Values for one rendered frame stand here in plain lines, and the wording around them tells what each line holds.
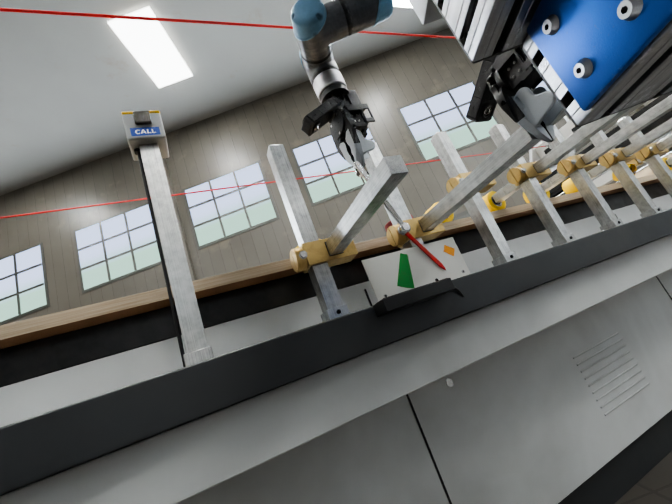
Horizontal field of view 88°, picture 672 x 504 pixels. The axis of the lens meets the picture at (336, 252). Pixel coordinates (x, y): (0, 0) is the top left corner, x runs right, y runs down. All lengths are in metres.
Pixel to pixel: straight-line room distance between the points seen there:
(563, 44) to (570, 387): 1.12
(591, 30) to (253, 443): 0.64
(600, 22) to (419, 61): 7.66
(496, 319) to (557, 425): 0.45
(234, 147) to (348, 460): 6.68
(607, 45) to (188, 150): 7.42
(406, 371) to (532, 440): 0.54
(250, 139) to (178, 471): 6.79
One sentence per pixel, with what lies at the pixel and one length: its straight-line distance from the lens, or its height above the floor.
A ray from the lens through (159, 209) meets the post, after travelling 0.74.
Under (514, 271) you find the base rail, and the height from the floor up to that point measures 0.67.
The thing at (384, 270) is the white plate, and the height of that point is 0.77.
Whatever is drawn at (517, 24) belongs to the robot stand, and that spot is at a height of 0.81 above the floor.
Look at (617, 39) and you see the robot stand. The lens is 0.30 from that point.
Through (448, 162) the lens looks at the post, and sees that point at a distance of 1.06.
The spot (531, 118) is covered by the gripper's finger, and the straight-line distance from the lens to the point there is 0.64.
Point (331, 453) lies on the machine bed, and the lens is 0.90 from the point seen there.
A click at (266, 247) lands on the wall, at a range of 6.16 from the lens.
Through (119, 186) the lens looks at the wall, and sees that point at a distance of 7.94.
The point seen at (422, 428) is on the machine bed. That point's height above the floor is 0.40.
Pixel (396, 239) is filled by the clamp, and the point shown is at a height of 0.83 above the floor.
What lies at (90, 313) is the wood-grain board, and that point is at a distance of 0.86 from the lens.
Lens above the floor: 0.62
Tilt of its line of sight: 17 degrees up
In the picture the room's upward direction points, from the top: 21 degrees counter-clockwise
